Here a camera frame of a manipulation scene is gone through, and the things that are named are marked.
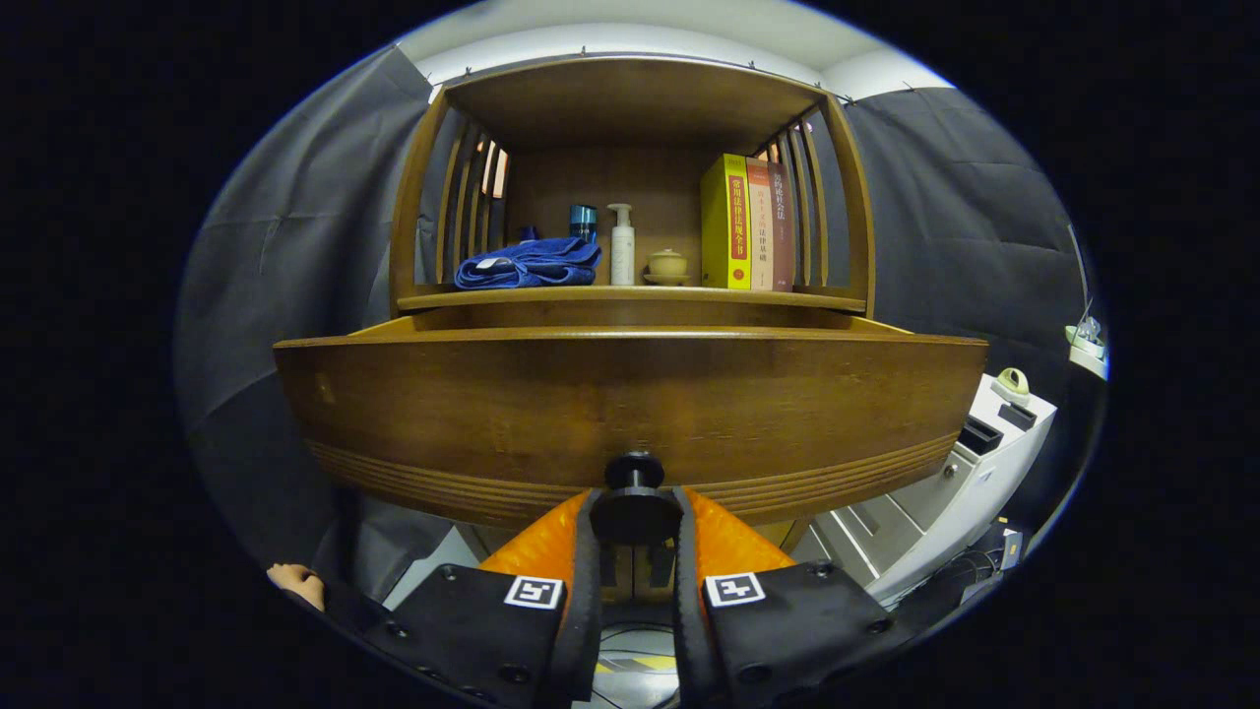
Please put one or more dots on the yellow lidded teacup with saucer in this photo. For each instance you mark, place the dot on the yellow lidded teacup with saucer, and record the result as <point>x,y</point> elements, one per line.
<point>667,264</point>

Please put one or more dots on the thick yellow book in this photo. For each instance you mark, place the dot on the thick yellow book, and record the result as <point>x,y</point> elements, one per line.
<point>724,226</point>

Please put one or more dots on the pale green bowl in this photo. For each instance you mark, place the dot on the pale green bowl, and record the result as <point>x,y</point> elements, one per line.
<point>1085,340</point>

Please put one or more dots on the white side table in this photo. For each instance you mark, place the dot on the white side table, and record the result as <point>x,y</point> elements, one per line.
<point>1091,364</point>

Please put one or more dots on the small black block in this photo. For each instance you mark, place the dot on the small black block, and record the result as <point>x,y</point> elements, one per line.
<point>1017,417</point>

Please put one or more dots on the wooden countertop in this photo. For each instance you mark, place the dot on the wooden countertop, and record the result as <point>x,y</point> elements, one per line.
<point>630,295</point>

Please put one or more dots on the green tape dispenser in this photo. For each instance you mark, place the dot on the green tape dispenser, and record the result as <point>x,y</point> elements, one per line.
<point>1012,386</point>

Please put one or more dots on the blue folded towel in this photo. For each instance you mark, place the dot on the blue folded towel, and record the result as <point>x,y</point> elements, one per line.
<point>532,264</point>

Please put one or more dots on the brown wooden drawer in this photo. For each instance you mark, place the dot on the brown wooden drawer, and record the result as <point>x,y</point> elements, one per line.
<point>630,394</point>

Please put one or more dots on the orange and white book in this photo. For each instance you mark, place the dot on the orange and white book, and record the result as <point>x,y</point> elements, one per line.
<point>760,236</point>

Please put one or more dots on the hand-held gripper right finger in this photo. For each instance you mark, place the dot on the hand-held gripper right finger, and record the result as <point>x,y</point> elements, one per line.
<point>684,591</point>

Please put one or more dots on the brown book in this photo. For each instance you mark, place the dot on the brown book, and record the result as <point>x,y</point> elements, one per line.
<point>782,236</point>

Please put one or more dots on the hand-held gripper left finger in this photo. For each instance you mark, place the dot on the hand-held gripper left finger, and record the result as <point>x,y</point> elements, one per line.
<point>588,591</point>

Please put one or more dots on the brown wooden cabinet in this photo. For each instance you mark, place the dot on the brown wooden cabinet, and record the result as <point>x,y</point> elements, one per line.
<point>630,98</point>

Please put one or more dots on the teal bottle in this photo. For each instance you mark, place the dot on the teal bottle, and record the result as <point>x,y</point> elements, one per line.
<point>583,222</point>

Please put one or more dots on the black plastic holder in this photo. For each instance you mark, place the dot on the black plastic holder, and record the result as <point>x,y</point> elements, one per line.
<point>980,435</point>

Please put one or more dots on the white pump bottle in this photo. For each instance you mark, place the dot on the white pump bottle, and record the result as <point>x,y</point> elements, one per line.
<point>622,256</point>

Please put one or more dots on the white side cabinet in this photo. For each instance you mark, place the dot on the white side cabinet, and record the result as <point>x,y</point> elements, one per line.
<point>945,492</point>

